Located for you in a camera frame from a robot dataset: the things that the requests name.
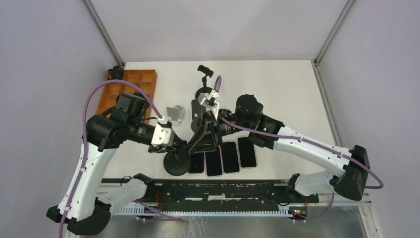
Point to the silver folding phone stand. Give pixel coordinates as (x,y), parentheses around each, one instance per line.
(176,115)

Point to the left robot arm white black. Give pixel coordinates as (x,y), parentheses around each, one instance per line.
(82,211)

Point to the black phone dark case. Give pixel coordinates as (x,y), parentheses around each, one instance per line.
(197,163)

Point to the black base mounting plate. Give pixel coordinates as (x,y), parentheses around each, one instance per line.
(221,195)

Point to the aluminium frame rail left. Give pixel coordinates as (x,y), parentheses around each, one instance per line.
(89,6)

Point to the phone with white case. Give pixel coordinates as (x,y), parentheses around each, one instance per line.
(213,163)
(246,153)

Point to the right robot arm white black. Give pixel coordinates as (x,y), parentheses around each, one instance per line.
(345,171)

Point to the white slotted cable duct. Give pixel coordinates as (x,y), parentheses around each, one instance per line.
(139,210)

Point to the small black orange clamp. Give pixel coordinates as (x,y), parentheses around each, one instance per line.
(115,73)

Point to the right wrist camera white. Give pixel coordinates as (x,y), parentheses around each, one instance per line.
(209,100)

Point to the wooden compartment tray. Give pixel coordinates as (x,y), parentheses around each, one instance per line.
(145,79)

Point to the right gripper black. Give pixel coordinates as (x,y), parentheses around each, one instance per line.
(206,143)

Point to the phone with white case centre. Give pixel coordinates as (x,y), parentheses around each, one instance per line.
(213,163)

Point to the aluminium frame rail right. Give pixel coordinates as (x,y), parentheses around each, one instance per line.
(334,30)

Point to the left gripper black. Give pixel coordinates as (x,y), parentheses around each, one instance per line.
(159,148)

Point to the aluminium frame rail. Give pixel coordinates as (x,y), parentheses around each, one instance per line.
(89,6)
(334,30)

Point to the phone stand brown round base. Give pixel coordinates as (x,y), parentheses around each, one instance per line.
(197,114)

